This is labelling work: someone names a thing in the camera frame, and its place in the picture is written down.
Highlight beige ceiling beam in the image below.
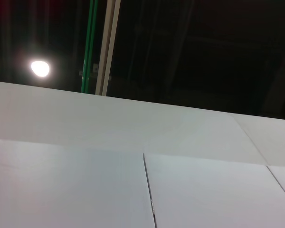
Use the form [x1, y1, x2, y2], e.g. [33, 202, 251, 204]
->
[95, 0, 121, 96]

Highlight round bright ceiling lamp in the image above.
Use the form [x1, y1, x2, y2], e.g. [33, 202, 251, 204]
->
[29, 60, 51, 78]

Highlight grey pipe bracket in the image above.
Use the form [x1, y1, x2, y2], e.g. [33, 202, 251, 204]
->
[79, 63, 100, 77]

